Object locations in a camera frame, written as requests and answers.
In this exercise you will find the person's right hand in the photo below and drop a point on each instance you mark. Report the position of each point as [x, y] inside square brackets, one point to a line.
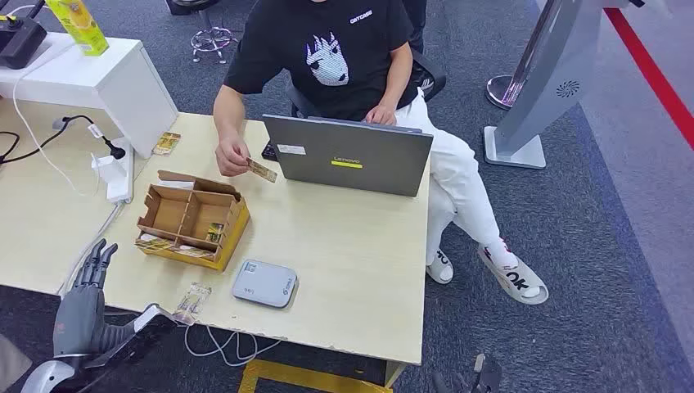
[230, 157]

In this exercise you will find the person's left hand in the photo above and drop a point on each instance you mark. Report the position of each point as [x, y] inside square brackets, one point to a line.
[381, 115]

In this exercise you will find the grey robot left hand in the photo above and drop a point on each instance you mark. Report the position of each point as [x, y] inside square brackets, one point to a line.
[78, 325]

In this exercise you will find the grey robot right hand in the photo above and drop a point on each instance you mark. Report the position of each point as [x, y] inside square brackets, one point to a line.
[485, 377]

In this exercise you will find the yellow ID card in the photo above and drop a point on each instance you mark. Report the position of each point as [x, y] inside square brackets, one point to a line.
[264, 172]

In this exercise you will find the person's left forearm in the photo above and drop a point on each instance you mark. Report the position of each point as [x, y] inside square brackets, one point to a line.
[397, 76]

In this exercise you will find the person's right forearm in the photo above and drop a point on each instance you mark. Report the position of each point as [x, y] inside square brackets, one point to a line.
[228, 114]

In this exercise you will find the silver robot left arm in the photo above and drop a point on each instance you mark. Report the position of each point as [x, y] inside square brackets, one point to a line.
[46, 377]

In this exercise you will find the yellow room key card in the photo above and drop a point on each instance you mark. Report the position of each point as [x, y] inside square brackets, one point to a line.
[214, 232]
[154, 244]
[193, 253]

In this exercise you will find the person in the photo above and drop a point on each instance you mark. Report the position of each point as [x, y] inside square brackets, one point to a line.
[336, 32]

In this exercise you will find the clear plastic card sleeve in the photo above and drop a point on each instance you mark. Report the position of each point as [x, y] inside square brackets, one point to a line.
[193, 301]

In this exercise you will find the grey card reader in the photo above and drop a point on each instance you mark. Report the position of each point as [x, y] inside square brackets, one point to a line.
[264, 283]

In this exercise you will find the small black object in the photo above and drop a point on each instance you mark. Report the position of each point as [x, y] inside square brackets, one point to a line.
[269, 152]

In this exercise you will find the grey Lenovo laptop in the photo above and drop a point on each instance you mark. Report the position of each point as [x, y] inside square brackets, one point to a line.
[352, 157]

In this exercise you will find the black office chair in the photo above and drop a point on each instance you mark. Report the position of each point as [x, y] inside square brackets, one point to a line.
[428, 76]

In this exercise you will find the cardboard organizer box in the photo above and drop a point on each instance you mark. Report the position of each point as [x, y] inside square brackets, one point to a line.
[173, 209]

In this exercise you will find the white slide sandal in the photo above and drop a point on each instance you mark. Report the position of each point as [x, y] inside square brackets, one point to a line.
[515, 279]
[440, 267]

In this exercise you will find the white power strip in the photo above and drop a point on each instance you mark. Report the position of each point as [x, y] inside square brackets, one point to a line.
[120, 190]

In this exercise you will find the chrome base stool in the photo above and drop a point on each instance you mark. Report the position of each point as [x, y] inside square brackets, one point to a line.
[212, 39]

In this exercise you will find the white power adapter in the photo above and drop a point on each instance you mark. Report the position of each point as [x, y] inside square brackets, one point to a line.
[107, 169]

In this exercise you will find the white cabinet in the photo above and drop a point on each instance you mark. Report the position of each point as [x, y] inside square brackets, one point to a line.
[108, 76]

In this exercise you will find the grey kiosk stand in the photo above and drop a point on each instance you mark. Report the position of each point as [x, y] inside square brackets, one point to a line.
[547, 70]

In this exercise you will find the yellow green carton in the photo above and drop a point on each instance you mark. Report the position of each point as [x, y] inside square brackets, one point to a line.
[78, 24]

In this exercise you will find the black desktop device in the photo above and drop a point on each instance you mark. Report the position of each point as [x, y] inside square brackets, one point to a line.
[19, 43]

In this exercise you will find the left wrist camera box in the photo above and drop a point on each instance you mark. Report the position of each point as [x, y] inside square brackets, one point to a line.
[153, 318]

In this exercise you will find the chrome stanchion post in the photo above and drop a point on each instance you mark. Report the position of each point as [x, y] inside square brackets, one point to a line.
[504, 89]

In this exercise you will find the yellow metal frame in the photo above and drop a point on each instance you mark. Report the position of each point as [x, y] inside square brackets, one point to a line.
[303, 377]

